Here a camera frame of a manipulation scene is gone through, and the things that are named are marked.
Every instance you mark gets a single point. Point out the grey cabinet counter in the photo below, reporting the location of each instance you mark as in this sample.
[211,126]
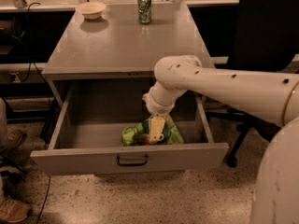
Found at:
[118,44]

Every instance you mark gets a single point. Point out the tan shoe near bottom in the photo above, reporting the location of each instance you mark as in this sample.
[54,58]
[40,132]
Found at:
[13,211]

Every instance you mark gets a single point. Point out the wall power outlet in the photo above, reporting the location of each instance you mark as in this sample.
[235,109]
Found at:
[15,78]

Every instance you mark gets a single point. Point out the green soda can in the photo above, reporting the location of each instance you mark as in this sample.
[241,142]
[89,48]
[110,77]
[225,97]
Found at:
[144,11]

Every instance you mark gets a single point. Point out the tan shoe upper left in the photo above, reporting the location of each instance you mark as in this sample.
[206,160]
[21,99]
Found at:
[12,140]

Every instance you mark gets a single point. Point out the beige bowl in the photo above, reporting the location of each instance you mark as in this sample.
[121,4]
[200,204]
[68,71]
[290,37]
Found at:
[91,10]

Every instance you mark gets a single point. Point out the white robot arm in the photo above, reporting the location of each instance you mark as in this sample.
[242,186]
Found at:
[276,194]

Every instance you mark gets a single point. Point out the black office chair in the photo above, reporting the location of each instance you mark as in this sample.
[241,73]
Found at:
[260,36]

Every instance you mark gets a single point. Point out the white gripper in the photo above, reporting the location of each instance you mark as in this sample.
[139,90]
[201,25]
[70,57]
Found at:
[156,107]

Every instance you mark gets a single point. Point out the green rice chip bag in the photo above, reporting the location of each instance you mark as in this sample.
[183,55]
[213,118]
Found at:
[138,135]

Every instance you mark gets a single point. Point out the open grey top drawer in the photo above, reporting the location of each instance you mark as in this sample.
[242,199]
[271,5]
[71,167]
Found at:
[87,136]

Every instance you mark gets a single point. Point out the tan shoe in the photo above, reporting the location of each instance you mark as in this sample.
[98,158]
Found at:
[13,211]
[12,140]

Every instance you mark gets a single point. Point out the black drawer handle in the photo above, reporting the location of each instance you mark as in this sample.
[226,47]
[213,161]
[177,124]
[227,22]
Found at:
[131,162]

